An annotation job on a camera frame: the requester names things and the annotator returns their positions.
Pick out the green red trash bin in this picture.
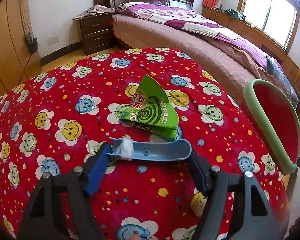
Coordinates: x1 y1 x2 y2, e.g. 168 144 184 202
239 79 300 176

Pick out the wooden wardrobe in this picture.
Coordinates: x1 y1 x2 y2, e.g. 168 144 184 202
0 0 42 96

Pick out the folded cloth on nightstand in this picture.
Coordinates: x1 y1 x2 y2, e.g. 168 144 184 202
74 4 115 20

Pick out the wall socket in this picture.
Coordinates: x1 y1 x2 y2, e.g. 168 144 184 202
47 36 59 46

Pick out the dark wooden bed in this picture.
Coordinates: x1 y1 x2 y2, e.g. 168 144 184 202
94 0 286 102

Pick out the red smiley flower quilt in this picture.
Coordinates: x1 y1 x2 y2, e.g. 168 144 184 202
0 48 289 239

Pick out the black hanging bag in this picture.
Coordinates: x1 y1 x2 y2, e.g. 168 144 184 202
24 32 38 55

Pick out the peanut shell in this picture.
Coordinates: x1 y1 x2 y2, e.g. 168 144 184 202
191 196 207 218

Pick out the purple floral duvet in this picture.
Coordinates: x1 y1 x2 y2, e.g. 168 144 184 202
117 2 283 74

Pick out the teal clothes pile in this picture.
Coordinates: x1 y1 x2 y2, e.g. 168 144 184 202
223 9 245 22

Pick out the light blue plastic piece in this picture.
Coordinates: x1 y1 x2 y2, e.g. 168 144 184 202
107 138 192 162

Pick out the window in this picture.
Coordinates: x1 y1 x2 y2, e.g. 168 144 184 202
237 0 300 53

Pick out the green mosquito coil box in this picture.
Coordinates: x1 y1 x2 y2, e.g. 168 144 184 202
120 74 179 140

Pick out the low wooden cabinet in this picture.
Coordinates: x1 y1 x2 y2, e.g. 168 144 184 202
202 7 300 119

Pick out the blue plaid pillow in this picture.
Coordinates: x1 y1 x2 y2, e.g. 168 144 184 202
266 55 299 109

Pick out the dark wooden nightstand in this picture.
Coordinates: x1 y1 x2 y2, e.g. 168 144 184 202
76 13 114 55

